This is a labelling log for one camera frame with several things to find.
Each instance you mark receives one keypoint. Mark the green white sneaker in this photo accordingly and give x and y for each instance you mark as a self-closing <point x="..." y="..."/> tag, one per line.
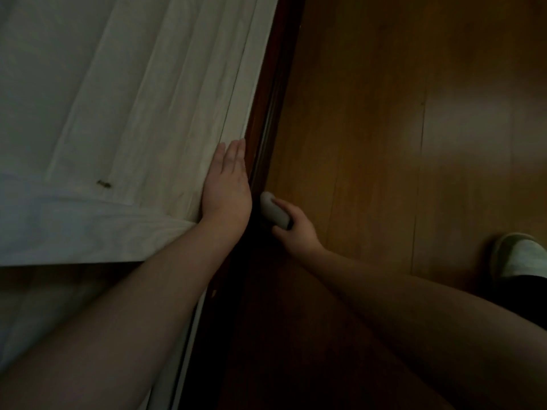
<point x="521" y="256"/>

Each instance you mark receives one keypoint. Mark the black shorts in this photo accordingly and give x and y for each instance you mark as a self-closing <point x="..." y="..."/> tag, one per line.
<point x="525" y="298"/>

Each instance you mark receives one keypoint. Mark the person's right hand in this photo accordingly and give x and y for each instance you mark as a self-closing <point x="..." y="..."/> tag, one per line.
<point x="299" y="239"/>

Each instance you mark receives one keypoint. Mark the person's left forearm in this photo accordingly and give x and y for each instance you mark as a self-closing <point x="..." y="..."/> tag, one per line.
<point x="128" y="320"/>

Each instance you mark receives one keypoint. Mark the person's right forearm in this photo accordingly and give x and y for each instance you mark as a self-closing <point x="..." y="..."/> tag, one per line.
<point x="427" y="328"/>

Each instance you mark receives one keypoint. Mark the person's left hand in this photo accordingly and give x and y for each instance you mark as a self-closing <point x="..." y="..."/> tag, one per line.
<point x="226" y="192"/>

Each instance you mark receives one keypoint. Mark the grey cleaning cloth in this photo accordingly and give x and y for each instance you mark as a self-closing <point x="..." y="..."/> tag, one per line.
<point x="273" y="211"/>

